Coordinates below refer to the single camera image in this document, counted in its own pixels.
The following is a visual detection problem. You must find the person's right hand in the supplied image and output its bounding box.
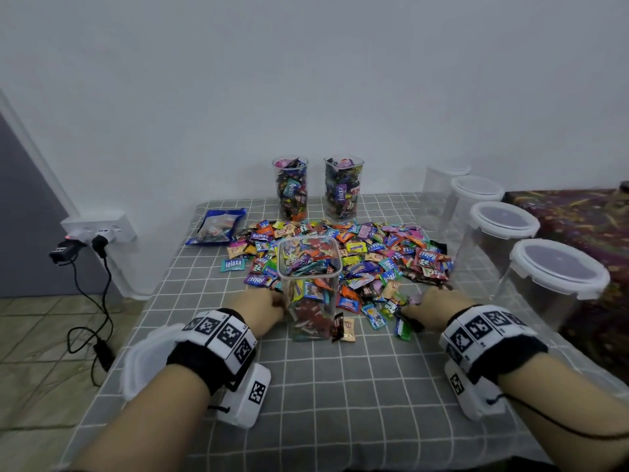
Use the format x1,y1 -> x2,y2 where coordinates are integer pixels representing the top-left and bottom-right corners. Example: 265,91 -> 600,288
401,288 -> 478,332

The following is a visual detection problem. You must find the person's left hand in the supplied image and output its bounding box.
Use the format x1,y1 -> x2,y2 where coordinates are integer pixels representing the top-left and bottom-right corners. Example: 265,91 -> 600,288
224,288 -> 288,338

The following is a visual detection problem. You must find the small transparent plastic jar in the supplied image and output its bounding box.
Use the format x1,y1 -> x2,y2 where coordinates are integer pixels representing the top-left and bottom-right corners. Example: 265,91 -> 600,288
324,157 -> 365,223
421,164 -> 471,227
277,235 -> 343,342

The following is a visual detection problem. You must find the pile of colourful candies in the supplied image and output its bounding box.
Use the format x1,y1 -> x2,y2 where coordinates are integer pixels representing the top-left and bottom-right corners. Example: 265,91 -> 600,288
221,219 -> 458,342

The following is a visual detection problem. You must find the tall transparent plastic jar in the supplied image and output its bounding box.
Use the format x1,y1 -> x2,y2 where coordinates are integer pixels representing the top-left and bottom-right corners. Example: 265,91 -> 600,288
273,156 -> 310,223

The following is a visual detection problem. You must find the white square container lid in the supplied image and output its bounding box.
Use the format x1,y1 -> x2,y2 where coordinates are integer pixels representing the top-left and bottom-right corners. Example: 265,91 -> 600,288
120,324 -> 188,401

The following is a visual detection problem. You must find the person's left forearm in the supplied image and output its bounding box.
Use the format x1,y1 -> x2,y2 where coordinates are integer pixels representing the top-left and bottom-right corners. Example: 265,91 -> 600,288
73,363 -> 212,472

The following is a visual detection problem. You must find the person's right forearm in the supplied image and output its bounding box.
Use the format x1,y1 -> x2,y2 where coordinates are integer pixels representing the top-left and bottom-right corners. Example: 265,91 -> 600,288
496,353 -> 629,472

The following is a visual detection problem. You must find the black marker-tagged left wristband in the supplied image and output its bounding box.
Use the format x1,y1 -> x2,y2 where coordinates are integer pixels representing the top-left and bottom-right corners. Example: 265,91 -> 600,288
167,307 -> 259,394

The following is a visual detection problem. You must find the black marker-tagged wristband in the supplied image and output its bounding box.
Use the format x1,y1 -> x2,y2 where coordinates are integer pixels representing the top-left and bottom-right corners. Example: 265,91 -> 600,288
439,304 -> 548,382
167,307 -> 259,394

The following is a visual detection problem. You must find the black marker-tagged right wristband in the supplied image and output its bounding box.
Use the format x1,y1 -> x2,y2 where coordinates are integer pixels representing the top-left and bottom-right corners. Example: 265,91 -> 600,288
439,304 -> 548,382

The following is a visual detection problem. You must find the blue snack packet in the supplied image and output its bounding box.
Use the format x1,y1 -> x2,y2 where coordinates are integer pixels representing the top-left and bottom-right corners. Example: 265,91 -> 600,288
185,208 -> 249,246

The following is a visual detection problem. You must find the dark patterned cloth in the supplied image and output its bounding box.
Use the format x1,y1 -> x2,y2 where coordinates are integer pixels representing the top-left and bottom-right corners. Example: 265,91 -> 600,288
506,186 -> 629,380

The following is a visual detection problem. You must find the black power plug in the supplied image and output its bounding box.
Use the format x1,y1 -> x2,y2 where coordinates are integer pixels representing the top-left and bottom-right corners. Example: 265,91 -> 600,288
49,235 -> 109,266

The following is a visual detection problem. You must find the grey door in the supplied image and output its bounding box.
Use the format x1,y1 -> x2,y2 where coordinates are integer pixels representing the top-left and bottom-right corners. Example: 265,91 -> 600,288
0,113 -> 75,299

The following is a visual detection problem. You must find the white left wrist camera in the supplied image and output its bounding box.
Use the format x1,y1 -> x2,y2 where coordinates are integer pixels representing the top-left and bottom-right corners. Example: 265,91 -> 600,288
218,361 -> 273,429

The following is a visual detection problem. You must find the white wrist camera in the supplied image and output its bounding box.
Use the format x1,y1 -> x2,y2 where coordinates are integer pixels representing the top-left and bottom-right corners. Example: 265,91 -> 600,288
218,361 -> 273,429
447,363 -> 507,421

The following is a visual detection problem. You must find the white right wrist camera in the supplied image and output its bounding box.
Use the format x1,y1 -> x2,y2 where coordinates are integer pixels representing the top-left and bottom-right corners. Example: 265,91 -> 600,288
447,363 -> 507,421

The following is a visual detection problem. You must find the black power cable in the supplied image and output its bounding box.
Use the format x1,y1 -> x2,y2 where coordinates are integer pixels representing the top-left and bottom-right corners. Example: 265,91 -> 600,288
67,252 -> 117,387

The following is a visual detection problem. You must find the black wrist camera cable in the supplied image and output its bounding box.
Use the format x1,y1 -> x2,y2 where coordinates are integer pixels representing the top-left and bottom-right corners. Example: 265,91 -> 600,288
486,388 -> 629,443

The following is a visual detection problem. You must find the white wall socket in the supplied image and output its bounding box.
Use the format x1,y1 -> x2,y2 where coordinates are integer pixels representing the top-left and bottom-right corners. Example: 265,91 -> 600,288
61,213 -> 138,245

